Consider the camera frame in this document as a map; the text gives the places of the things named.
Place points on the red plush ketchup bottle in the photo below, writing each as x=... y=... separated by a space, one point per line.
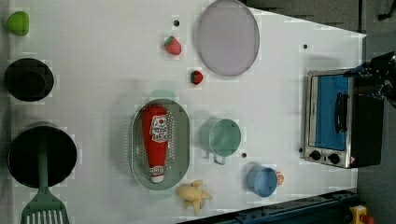
x=155 y=133

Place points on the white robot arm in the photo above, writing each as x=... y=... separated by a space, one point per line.
x=376 y=79

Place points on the green mug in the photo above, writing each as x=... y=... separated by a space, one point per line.
x=221 y=137

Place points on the dark red plush strawberry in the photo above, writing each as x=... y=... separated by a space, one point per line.
x=196 y=77

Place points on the light red plush strawberry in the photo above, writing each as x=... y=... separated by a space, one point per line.
x=172 y=46

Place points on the lavender round plate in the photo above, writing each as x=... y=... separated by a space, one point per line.
x=228 y=37

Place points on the yellow plush toy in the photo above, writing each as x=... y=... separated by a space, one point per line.
x=193 y=196

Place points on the blue cup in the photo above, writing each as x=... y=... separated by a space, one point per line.
x=262 y=180

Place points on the orange white small toy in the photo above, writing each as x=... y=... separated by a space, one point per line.
x=280 y=178

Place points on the silver toaster oven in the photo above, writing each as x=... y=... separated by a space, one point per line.
x=342 y=127

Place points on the small black bowl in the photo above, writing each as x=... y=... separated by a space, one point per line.
x=29 y=80

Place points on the large black pot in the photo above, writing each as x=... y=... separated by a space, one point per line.
x=22 y=155

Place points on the green slotted spatula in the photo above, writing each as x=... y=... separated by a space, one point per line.
x=44 y=208

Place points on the yellow red clamp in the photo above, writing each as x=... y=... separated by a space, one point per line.
x=360 y=215

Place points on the green plush fruit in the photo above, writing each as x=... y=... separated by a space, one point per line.
x=18 y=23

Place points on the blue metal frame rail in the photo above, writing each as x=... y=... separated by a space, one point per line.
x=330 y=208

